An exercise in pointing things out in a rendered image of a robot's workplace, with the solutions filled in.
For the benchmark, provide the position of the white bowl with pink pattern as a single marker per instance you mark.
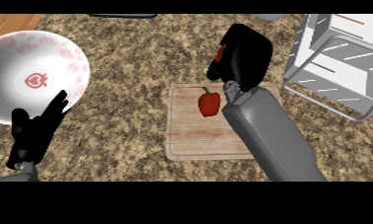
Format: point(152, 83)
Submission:
point(34, 70)

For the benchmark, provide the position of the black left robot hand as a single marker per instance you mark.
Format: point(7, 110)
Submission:
point(28, 139)

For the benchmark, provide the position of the red bell pepper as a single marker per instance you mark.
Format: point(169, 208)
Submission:
point(209, 103)

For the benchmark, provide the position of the red tomato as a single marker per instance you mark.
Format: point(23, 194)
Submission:
point(221, 52)

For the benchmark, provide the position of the pale grey round object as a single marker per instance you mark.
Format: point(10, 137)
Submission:
point(269, 16)

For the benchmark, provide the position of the pale wooden cutting board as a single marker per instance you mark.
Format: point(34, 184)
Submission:
point(193, 139)

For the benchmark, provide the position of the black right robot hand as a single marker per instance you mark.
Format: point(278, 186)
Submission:
point(244, 55)

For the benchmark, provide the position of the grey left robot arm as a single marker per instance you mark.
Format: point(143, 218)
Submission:
point(22, 175)

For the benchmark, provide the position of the dark grey flat object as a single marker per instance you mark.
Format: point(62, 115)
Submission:
point(121, 15)

